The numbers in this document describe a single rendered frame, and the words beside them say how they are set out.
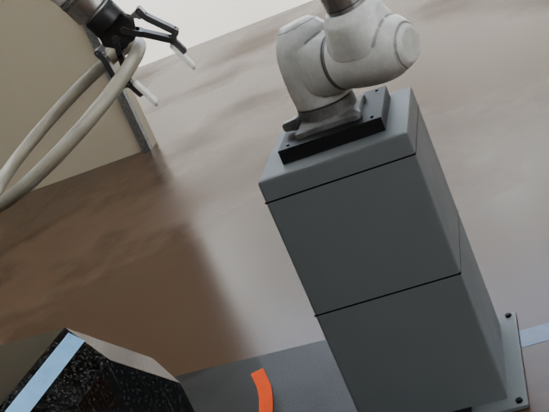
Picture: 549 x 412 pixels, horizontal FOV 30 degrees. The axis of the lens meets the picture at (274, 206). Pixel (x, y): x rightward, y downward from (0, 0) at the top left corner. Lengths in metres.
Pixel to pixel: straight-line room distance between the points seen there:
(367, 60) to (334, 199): 0.36
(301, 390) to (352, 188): 0.89
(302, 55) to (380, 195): 0.40
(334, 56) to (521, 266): 1.26
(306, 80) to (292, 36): 0.11
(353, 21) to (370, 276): 0.66
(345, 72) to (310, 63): 0.10
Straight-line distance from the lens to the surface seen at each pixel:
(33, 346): 2.17
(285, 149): 2.60
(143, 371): 2.24
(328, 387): 3.18
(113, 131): 7.16
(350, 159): 2.52
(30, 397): 2.01
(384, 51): 2.43
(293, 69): 2.60
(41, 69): 7.19
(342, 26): 2.44
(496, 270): 3.50
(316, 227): 2.60
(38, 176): 2.02
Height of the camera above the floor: 1.53
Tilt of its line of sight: 18 degrees down
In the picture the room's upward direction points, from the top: 24 degrees counter-clockwise
